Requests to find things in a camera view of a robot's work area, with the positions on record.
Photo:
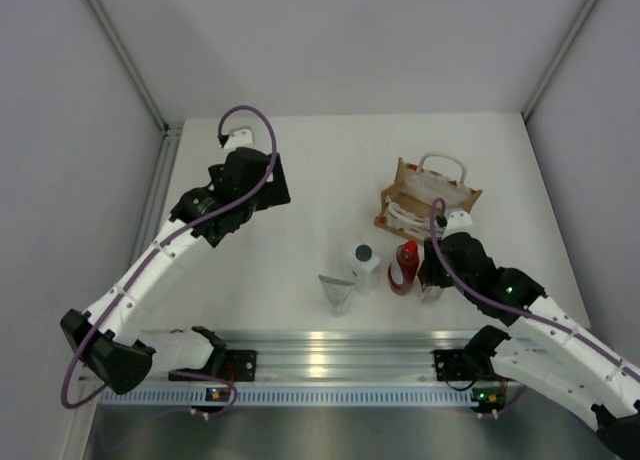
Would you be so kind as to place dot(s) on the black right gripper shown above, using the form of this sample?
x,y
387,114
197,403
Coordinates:
x,y
434,276

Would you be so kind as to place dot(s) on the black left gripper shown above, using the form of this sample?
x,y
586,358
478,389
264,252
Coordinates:
x,y
274,193

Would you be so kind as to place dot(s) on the red liquid bottle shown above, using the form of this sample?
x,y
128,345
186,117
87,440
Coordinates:
x,y
403,269

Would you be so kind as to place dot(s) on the burlap watermelon canvas bag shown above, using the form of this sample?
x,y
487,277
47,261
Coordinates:
x,y
406,205

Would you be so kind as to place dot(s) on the white bottle grey cap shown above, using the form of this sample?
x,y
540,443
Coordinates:
x,y
363,268

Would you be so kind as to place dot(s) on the clear silver tube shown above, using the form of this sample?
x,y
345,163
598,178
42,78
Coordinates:
x,y
337,292

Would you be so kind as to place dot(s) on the clear bottle grey cap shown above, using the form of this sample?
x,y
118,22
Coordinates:
x,y
430,293

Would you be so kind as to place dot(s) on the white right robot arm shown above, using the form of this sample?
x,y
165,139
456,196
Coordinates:
x,y
537,344

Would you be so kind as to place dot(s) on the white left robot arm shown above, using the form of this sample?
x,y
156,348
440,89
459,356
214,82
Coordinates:
x,y
108,335

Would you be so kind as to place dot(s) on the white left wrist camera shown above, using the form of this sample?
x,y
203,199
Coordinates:
x,y
238,137

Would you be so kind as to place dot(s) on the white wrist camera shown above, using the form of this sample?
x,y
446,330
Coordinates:
x,y
238,137
458,220

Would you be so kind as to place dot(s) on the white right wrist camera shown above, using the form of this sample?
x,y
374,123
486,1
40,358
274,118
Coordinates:
x,y
458,220

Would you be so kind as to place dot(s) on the aluminium frame post left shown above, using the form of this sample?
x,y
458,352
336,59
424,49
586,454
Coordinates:
x,y
123,56

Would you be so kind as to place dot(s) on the aluminium frame post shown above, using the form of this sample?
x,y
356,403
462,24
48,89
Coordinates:
x,y
575,29
123,56

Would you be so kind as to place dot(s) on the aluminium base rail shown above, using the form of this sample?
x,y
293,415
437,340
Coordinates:
x,y
286,356

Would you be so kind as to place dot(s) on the slotted grey cable duct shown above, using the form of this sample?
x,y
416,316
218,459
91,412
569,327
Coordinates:
x,y
291,396

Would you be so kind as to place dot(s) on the aluminium frame post right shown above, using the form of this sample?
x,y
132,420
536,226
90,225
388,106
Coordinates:
x,y
575,29

